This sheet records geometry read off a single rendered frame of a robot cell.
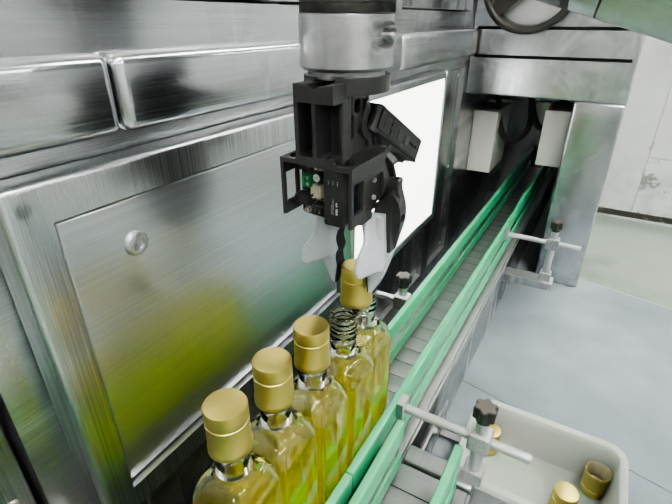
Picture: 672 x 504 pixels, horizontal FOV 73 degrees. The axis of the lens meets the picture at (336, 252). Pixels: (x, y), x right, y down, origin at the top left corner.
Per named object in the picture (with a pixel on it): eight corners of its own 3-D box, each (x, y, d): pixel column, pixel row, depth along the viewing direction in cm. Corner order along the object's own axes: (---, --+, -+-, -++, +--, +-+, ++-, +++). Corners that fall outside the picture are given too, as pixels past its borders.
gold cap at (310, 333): (307, 345, 47) (306, 309, 45) (337, 357, 45) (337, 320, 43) (286, 365, 44) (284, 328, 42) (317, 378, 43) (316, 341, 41)
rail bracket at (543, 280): (495, 288, 120) (510, 208, 110) (565, 307, 113) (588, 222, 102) (491, 297, 116) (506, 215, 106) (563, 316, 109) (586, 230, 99)
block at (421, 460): (408, 472, 68) (412, 439, 65) (472, 503, 64) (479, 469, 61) (399, 491, 65) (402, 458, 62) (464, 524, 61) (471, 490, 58)
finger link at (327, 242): (288, 289, 47) (294, 210, 42) (320, 265, 52) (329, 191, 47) (312, 302, 46) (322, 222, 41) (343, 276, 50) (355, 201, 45)
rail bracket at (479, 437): (400, 434, 66) (406, 367, 60) (522, 488, 58) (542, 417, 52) (391, 449, 63) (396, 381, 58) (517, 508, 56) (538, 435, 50)
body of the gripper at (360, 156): (281, 219, 41) (271, 77, 36) (332, 190, 48) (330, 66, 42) (354, 239, 38) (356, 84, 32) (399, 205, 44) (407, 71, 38)
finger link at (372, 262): (345, 313, 44) (331, 224, 41) (373, 285, 49) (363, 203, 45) (373, 319, 43) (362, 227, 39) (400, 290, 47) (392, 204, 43)
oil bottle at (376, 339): (351, 423, 68) (353, 302, 58) (385, 439, 66) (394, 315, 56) (332, 451, 64) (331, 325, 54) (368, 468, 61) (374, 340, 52)
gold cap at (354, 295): (350, 288, 52) (351, 254, 50) (377, 297, 51) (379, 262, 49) (333, 303, 50) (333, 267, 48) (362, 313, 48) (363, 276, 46)
